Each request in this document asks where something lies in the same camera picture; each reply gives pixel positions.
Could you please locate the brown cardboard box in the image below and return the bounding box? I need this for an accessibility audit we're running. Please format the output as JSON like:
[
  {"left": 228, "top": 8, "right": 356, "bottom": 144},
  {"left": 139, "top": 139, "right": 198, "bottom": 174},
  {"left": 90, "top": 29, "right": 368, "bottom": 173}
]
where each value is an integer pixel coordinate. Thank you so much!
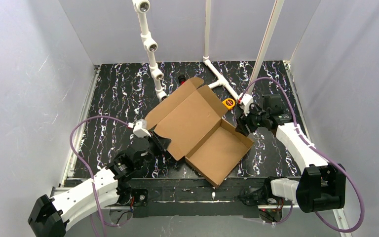
[{"left": 145, "top": 77, "right": 254, "bottom": 188}]

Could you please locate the red black knob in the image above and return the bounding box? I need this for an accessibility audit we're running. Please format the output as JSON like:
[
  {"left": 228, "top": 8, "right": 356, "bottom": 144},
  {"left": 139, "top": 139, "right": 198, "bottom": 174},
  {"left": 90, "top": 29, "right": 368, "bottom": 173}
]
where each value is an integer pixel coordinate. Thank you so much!
[{"left": 178, "top": 75, "right": 187, "bottom": 85}]

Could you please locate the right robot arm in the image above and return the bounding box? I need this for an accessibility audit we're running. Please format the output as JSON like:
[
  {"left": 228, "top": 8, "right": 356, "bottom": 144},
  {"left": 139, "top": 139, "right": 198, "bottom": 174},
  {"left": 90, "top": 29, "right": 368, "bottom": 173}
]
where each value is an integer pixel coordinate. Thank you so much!
[{"left": 235, "top": 94, "right": 346, "bottom": 213}]

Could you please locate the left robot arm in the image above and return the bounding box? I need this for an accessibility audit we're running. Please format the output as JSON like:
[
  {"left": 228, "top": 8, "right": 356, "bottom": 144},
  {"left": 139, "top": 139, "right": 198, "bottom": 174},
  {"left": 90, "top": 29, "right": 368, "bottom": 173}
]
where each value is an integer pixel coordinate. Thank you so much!
[{"left": 28, "top": 131, "right": 171, "bottom": 237}]

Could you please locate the yellow tape measure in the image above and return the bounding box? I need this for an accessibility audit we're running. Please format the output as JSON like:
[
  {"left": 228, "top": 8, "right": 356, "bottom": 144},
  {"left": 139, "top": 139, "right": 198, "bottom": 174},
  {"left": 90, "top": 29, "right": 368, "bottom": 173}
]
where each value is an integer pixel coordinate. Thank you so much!
[{"left": 222, "top": 98, "right": 236, "bottom": 111}]

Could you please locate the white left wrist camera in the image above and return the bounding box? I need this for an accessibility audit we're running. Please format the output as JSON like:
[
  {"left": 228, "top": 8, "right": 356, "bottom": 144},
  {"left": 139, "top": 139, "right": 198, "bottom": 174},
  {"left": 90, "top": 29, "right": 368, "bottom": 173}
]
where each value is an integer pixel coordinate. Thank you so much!
[{"left": 127, "top": 119, "right": 151, "bottom": 138}]

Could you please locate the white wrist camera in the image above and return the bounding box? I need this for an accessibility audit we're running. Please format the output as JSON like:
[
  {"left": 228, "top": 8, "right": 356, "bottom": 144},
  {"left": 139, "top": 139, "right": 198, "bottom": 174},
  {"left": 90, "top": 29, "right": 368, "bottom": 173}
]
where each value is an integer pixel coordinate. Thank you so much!
[
  {"left": 236, "top": 93, "right": 253, "bottom": 115},
  {"left": 127, "top": 119, "right": 151, "bottom": 138}
]

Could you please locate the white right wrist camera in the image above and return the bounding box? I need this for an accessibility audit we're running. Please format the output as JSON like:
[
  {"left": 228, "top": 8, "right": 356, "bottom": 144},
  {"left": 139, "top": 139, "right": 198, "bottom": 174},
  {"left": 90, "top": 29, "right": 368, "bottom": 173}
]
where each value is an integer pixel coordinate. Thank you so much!
[{"left": 236, "top": 93, "right": 253, "bottom": 115}]

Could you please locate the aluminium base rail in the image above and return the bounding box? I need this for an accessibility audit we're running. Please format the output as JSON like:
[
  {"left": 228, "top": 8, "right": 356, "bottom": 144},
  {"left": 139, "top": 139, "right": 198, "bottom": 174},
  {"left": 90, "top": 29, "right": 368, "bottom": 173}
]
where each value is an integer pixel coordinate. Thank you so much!
[{"left": 40, "top": 65, "right": 352, "bottom": 237}]

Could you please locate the white PVC pipe frame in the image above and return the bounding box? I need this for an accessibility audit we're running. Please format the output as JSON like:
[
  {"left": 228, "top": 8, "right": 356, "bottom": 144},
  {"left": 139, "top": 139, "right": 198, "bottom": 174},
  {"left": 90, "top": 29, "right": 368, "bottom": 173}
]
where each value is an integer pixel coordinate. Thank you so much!
[{"left": 132, "top": 0, "right": 285, "bottom": 104}]

